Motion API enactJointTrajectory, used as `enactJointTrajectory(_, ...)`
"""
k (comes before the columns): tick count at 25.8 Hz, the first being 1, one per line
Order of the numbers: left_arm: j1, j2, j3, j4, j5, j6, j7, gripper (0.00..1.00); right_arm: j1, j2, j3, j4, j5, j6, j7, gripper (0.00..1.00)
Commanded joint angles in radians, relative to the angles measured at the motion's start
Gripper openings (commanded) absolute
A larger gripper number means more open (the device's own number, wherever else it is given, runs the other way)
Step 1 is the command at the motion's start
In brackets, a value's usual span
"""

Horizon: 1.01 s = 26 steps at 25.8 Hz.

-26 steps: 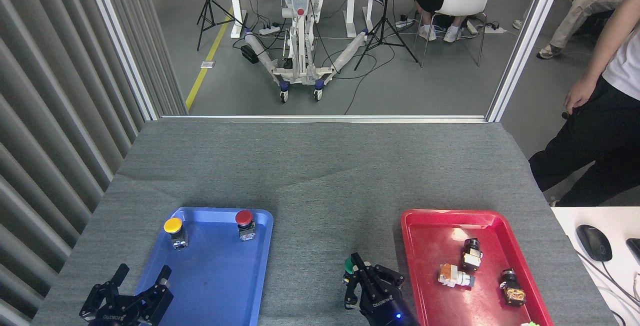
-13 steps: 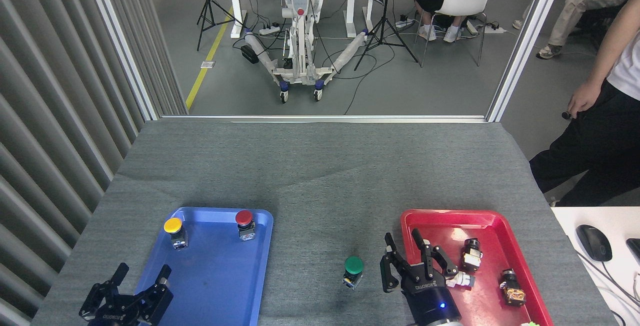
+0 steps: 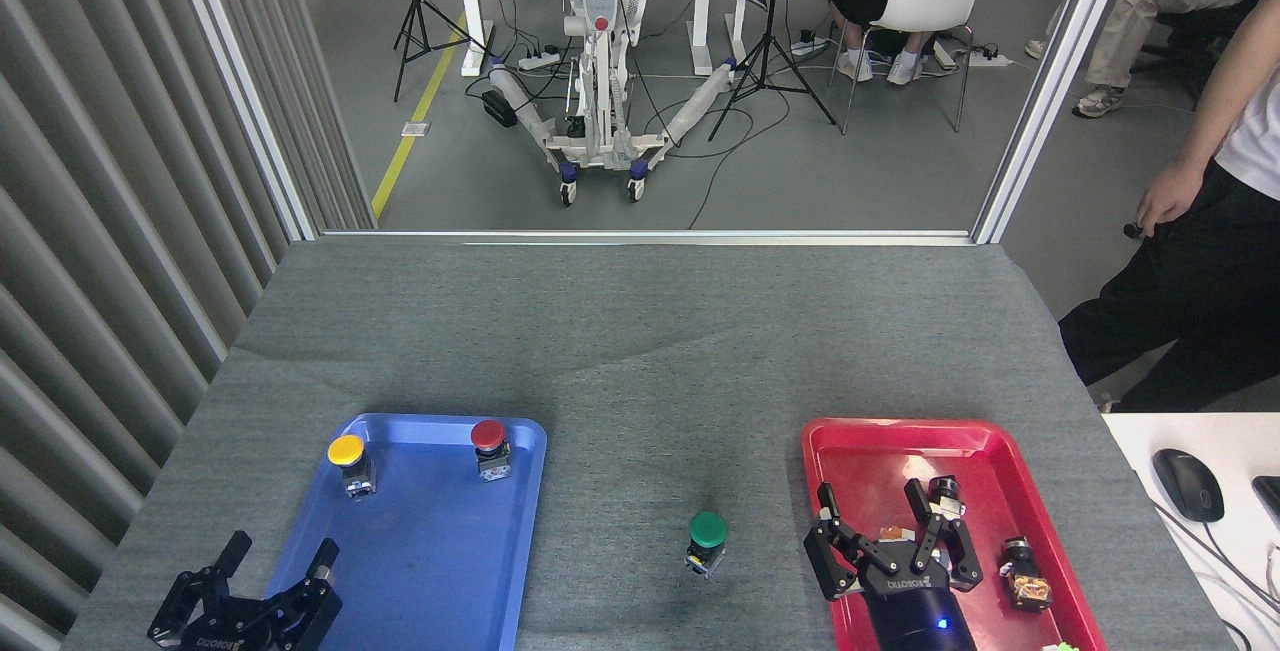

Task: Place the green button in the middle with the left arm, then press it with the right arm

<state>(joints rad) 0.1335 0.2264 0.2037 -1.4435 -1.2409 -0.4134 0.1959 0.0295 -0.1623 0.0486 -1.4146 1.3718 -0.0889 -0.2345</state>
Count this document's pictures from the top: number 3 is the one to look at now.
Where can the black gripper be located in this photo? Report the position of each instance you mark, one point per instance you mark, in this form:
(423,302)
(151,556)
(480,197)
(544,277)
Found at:
(915,616)
(240,631)

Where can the green push button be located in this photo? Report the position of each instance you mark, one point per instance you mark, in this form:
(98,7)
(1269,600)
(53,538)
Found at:
(708,529)

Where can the person's forearm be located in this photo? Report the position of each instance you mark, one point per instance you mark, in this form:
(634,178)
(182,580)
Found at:
(1228,81)

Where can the yellow push button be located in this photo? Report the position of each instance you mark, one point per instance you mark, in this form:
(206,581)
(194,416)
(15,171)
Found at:
(346,450)

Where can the red push button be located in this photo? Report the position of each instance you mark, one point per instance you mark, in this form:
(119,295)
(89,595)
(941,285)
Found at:
(487,434)

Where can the person's hand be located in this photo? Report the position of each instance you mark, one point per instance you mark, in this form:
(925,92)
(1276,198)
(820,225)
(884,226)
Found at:
(1172,196)

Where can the red plastic tray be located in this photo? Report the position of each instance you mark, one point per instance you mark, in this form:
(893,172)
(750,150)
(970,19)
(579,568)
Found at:
(860,451)

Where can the blue plastic tray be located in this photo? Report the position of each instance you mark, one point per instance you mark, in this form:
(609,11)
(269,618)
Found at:
(440,551)

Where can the black computer mouse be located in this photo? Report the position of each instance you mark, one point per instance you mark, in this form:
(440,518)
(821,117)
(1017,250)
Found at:
(1188,484)

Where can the white side table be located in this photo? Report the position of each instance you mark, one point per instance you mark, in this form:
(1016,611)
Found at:
(1235,441)

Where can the black phone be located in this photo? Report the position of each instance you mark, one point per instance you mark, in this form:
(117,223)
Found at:
(1270,501)

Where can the standing person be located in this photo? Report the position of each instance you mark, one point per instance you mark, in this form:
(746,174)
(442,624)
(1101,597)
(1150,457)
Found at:
(1190,301)

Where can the small metal floor plate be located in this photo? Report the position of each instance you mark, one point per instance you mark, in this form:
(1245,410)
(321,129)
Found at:
(416,129)

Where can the black tripod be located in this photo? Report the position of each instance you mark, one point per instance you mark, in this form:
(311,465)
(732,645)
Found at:
(768,61)
(414,11)

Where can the white desk leg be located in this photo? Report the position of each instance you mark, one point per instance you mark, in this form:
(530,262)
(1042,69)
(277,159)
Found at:
(472,21)
(702,26)

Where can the seated person with beige trousers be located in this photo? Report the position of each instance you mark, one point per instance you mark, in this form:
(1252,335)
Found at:
(1140,1)

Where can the white power strip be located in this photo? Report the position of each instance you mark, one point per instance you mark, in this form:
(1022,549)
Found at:
(538,59)

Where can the orange and white switch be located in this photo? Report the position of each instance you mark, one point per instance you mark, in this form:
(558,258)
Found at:
(895,533)

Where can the black knob switch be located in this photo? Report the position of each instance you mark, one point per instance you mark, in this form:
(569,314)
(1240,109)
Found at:
(947,496)

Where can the black switch with orange base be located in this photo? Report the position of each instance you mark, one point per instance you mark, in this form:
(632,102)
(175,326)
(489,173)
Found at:
(1027,576)

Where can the silver rail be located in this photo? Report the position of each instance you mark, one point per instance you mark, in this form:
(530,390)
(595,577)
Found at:
(650,236)

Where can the silver post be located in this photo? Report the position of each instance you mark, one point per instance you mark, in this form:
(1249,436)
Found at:
(1050,81)
(250,101)

